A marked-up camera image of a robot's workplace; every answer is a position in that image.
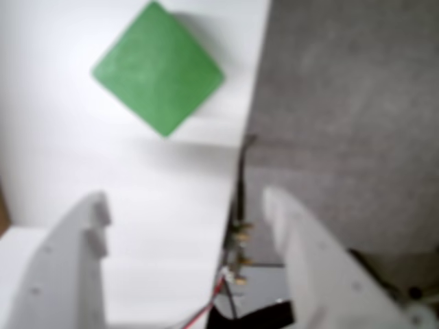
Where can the thin white gripper finger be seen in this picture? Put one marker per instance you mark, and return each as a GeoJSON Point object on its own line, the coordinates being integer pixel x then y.
{"type": "Point", "coordinates": [315, 267]}

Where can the wide white gripper finger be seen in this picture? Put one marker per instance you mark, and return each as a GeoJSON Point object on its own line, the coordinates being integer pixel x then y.
{"type": "Point", "coordinates": [51, 274]}

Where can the green cube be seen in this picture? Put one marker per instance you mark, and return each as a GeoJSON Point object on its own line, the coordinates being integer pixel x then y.
{"type": "Point", "coordinates": [157, 68]}

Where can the black table clamp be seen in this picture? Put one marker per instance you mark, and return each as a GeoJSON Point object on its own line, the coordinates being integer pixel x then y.
{"type": "Point", "coordinates": [260, 291]}

